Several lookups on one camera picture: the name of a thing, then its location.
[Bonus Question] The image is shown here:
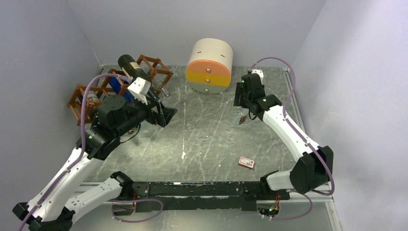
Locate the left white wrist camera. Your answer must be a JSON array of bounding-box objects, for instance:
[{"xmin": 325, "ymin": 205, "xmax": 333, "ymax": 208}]
[{"xmin": 127, "ymin": 77, "xmax": 151, "ymax": 105}]

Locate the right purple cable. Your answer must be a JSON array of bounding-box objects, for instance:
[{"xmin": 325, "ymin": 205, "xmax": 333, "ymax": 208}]
[{"xmin": 250, "ymin": 57, "xmax": 335, "ymax": 197}]

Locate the tall blue glass bottle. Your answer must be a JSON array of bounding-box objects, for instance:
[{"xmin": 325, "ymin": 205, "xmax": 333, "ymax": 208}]
[{"xmin": 108, "ymin": 77, "xmax": 133, "ymax": 103}]

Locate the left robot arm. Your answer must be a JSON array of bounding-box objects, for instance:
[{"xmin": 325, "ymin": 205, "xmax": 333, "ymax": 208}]
[{"xmin": 13, "ymin": 95, "xmax": 177, "ymax": 231}]

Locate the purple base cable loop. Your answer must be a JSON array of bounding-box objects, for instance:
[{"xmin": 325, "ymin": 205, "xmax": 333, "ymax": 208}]
[{"xmin": 108, "ymin": 198, "xmax": 165, "ymax": 223}]

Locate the small red white box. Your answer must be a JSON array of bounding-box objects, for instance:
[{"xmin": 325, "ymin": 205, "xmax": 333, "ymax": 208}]
[{"xmin": 238, "ymin": 156, "xmax": 255, "ymax": 169}]

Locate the black base frame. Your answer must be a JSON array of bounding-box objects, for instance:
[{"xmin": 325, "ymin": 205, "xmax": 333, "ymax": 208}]
[{"xmin": 110, "ymin": 171, "xmax": 290, "ymax": 212}]

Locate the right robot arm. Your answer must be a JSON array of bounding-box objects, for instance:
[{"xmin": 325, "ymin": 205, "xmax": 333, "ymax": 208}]
[{"xmin": 234, "ymin": 73, "xmax": 334, "ymax": 199}]

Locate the aluminium rail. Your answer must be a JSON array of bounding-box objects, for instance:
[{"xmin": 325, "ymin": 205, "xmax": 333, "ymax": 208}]
[{"xmin": 73, "ymin": 182, "xmax": 334, "ymax": 203}]

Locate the clear bottle silver cap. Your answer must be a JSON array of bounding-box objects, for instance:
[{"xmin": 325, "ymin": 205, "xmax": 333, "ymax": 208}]
[{"xmin": 228, "ymin": 107, "xmax": 249, "ymax": 128}]

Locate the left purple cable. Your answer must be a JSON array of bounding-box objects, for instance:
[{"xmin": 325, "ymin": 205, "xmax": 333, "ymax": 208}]
[{"xmin": 17, "ymin": 74, "xmax": 131, "ymax": 231}]

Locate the dark brown wine bottle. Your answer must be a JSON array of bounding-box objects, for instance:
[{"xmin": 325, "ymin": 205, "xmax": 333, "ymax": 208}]
[{"xmin": 85, "ymin": 91, "xmax": 102, "ymax": 123}]

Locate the brown wooden wine rack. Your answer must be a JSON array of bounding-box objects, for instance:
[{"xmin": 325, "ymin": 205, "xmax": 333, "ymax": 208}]
[{"xmin": 67, "ymin": 54, "xmax": 173, "ymax": 126}]

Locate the cylindrical drawer cabinet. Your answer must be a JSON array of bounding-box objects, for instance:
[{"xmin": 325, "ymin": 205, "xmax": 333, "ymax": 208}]
[{"xmin": 185, "ymin": 38, "xmax": 233, "ymax": 94}]

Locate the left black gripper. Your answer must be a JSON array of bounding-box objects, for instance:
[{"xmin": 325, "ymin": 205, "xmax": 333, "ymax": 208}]
[{"xmin": 115, "ymin": 92, "xmax": 177, "ymax": 136}]

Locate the olive green wine bottle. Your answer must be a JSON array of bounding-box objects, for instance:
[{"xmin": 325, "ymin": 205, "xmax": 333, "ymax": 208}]
[{"xmin": 118, "ymin": 54, "xmax": 152, "ymax": 83}]

